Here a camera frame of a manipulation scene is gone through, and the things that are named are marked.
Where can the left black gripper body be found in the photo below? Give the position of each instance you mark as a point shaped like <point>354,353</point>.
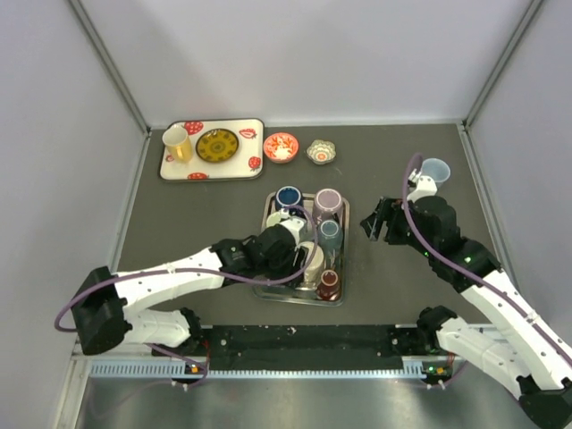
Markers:
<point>276,269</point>

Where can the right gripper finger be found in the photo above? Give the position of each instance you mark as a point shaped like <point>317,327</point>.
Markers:
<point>372,226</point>
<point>385,208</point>

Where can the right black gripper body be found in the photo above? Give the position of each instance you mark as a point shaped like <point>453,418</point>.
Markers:
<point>398,231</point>

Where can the cream speckled mug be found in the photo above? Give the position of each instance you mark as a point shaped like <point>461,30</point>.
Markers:
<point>316,266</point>

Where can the grey blue mug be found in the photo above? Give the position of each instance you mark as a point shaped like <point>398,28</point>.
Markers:
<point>330,236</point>

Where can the light green mug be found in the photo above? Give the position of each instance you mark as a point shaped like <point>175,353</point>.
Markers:
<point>275,218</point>

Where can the pale blue footed mug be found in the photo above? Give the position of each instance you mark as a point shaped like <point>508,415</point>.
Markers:
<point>437,169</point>

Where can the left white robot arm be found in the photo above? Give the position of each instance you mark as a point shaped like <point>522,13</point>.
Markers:
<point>111,309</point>

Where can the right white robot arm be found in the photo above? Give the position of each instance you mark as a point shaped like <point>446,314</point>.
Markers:
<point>532,363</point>

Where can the dark red brown mug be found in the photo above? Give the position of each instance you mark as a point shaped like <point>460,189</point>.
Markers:
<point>329,287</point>

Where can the lilac mug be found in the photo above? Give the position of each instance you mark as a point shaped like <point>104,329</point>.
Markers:
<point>327,205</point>

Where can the dark blue mug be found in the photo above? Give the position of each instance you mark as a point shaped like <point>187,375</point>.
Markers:
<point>288,197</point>

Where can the yellow mug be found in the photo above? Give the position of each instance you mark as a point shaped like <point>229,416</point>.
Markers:
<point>177,143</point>

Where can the metal tray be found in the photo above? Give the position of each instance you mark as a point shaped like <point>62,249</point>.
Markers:
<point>338,261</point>

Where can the small flower shaped bowl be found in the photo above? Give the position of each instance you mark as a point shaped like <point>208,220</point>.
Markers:
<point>321,152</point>

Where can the strawberry pattern tray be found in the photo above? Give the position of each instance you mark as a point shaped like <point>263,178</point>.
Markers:
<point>246,164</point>

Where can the red patterned bowl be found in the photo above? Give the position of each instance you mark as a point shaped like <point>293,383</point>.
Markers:
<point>281,147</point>

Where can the yellow patterned plate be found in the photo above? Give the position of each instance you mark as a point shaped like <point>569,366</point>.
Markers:
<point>217,146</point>

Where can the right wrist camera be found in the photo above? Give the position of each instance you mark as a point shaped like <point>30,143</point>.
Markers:
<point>424,186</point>

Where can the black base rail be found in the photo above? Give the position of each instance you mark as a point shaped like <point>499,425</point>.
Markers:
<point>305,346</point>

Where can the grey cable duct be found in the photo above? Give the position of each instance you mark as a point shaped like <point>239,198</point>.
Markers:
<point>169,368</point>

